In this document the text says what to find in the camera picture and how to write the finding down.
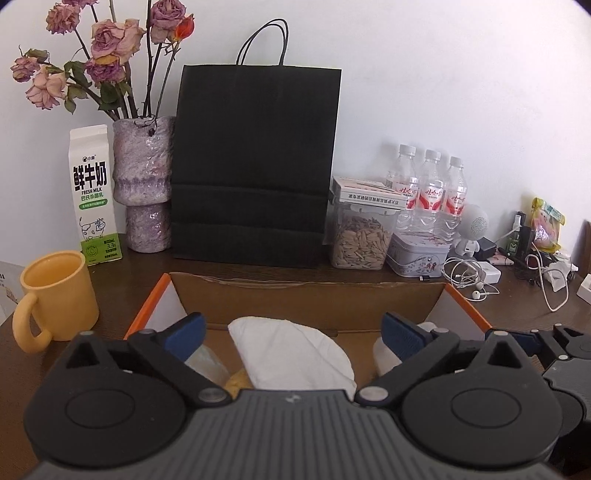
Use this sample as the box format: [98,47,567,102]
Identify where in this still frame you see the purple mottled vase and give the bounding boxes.
[112,115,176,254]

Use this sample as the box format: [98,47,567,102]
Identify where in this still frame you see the clear plastic bag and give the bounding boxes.
[185,344,230,384]

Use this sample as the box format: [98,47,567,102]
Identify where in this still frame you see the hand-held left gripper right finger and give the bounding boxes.
[355,312,532,408]

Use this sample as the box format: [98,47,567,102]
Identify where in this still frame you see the dried rose bouquet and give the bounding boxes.
[10,0,195,121]

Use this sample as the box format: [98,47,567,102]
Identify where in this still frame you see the red cardboard box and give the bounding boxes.
[124,272,494,402]

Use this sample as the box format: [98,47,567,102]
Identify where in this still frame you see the yellow snack packet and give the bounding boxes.
[530,198,566,254]

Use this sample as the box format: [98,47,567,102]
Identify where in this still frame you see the white printed tin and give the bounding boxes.
[386,231,451,278]

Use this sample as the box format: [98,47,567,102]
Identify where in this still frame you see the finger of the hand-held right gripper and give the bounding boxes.
[508,324,591,366]

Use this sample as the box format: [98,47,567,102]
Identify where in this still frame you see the yellow plush toy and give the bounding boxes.
[224,369,254,398]

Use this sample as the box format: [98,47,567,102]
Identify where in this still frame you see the black paper bag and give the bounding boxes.
[171,19,342,268]

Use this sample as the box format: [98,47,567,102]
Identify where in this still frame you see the white earphones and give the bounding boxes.
[441,256,502,301]

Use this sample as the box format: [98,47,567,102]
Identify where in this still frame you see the white green milk carton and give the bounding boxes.
[69,124,123,267]

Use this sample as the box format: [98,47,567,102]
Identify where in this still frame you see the clear water bottle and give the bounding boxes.
[441,156,468,243]
[385,144,421,232]
[413,149,446,241]

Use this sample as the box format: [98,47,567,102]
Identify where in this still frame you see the small green spray bottle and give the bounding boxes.
[505,217,522,259]

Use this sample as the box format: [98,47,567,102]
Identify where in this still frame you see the yellow mug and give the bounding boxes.
[12,250,100,354]

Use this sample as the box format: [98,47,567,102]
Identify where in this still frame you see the small black device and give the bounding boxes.
[517,211,536,259]

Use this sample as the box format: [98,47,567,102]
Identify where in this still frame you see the white power adapter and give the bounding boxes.
[475,261,502,284]

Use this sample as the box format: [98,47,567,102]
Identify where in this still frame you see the flat white box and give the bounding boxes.
[331,175,419,212]

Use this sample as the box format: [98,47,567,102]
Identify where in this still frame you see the white charging cable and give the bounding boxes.
[526,249,578,313]

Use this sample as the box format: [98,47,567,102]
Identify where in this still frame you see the clear seed container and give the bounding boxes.
[329,203,400,271]

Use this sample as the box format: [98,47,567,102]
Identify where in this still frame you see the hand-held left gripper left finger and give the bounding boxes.
[65,312,232,408]

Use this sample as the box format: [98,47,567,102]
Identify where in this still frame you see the white booklet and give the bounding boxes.
[0,261,24,305]

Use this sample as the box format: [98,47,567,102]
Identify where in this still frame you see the white cloth pad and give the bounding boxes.
[228,316,356,393]

